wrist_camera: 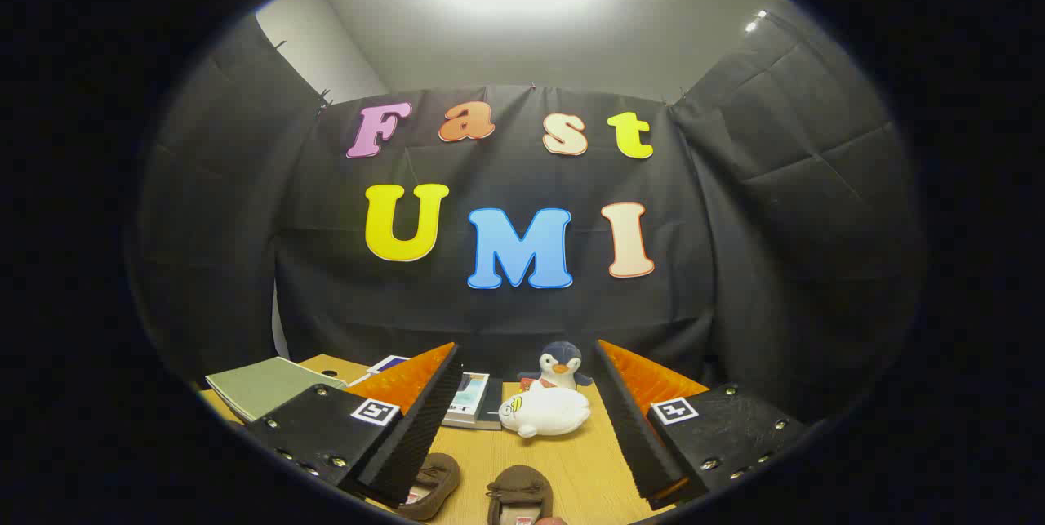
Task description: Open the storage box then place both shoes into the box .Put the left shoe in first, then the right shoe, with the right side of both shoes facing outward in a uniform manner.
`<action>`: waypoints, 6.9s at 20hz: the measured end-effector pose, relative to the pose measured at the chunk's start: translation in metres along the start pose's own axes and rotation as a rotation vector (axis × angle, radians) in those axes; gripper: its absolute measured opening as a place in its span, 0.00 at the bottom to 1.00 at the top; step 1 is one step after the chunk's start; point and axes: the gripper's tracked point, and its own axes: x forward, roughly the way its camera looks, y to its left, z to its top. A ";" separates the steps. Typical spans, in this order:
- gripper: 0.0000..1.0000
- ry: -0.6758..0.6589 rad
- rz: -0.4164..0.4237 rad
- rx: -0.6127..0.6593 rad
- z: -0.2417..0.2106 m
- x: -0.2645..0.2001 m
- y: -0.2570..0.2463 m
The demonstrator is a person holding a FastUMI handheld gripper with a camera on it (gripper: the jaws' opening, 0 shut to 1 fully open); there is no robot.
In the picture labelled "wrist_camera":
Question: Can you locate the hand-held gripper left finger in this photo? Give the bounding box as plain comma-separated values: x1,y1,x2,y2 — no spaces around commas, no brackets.
243,342,464,509

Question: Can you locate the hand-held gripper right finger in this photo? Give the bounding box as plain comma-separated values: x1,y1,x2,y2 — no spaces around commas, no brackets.
594,339,807,510

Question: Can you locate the brown fuzzy shoe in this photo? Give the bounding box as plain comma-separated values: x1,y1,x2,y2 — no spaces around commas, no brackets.
398,453,461,521
487,465,554,525

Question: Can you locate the green fabric storage box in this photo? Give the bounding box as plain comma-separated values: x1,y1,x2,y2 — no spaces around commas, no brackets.
204,356,348,425

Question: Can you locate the light blue cover book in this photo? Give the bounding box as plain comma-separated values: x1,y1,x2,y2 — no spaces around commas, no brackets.
443,372,491,426

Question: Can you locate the black cover book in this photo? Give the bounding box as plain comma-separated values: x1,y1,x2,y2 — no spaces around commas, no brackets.
478,378,505,431

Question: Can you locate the white round plush toy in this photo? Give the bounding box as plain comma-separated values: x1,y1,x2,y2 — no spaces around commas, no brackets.
498,386,591,438

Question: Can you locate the penguin plush toy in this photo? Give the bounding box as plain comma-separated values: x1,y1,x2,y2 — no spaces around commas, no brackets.
517,341,594,391

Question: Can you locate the black backdrop cloth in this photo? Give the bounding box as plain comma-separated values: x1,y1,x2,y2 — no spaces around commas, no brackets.
131,11,927,428

